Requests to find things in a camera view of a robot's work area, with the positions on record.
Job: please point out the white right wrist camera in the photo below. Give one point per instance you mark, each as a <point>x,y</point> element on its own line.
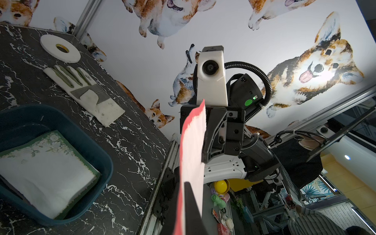
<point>211,82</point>

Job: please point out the white tape roll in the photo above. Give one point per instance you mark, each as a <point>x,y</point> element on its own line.
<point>60,48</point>

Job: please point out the red bordered stationery paper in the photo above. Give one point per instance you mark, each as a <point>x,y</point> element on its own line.
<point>191,165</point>

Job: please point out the aluminium frame post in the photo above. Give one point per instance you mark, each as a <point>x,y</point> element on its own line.
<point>84,22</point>

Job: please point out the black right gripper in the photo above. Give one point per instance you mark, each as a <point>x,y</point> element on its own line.
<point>224,130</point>

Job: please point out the green bordered stationery paper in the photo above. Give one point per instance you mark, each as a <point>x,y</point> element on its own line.
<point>49,173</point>

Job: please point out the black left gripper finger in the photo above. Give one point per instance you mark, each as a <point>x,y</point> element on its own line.
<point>193,221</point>

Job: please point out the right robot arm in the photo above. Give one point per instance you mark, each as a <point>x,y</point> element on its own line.
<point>255,160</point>

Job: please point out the teal plastic storage box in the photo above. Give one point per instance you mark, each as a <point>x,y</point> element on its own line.
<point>22,124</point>

